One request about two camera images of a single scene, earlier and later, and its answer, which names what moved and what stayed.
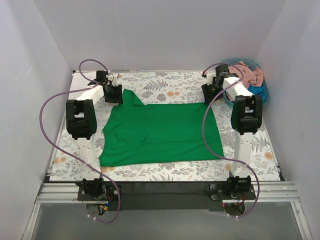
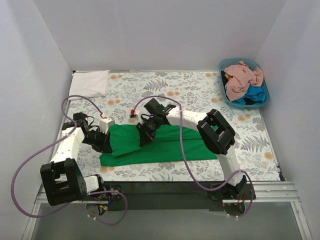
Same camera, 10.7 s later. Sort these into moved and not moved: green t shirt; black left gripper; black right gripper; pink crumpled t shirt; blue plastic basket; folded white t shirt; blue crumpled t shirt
Moved: black right gripper; green t shirt; black left gripper
Not moved: folded white t shirt; blue plastic basket; pink crumpled t shirt; blue crumpled t shirt
